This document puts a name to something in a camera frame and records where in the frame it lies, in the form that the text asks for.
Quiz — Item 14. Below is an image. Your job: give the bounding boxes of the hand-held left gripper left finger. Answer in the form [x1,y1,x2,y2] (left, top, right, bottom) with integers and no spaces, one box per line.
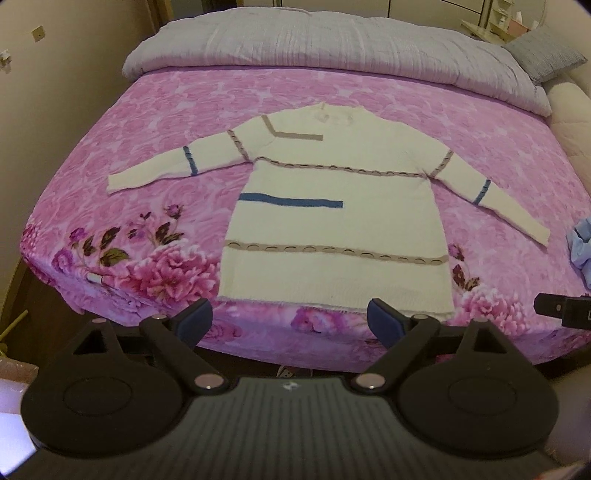
[69,298,229,395]

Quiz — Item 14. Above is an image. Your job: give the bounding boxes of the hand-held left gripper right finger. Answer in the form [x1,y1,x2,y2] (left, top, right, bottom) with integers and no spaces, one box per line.
[351,298,514,394]

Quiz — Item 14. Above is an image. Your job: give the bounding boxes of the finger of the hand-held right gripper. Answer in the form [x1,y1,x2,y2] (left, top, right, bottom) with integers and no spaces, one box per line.
[533,293,570,319]

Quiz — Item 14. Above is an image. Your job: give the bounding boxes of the cream striped knit sweater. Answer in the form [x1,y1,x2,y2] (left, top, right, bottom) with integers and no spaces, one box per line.
[107,102,551,324]

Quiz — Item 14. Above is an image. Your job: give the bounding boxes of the light blue cloth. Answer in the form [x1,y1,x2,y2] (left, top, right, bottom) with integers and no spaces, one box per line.
[566,216,591,291]

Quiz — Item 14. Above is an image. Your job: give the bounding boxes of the yellow-green stick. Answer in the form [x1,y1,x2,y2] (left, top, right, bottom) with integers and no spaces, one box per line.
[0,310,29,344]

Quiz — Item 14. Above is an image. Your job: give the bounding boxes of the clear plastic bag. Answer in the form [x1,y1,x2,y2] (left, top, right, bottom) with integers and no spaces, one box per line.
[0,362,43,464]

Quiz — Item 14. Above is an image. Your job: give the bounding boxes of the pink floral bed sheet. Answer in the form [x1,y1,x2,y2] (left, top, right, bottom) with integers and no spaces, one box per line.
[21,64,591,376]

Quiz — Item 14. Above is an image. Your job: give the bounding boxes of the grey textured pillow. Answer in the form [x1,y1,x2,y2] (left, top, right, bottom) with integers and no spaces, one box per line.
[501,25,588,85]

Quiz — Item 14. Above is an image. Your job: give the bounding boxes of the lavender grey quilt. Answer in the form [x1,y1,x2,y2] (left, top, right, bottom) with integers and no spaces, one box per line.
[122,7,553,117]

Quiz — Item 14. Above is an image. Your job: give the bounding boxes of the cream bedside cabinet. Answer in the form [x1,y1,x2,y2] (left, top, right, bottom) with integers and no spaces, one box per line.
[459,0,542,46]

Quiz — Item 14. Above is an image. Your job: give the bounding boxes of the wooden door frame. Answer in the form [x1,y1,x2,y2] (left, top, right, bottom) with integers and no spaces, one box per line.
[150,0,175,35]

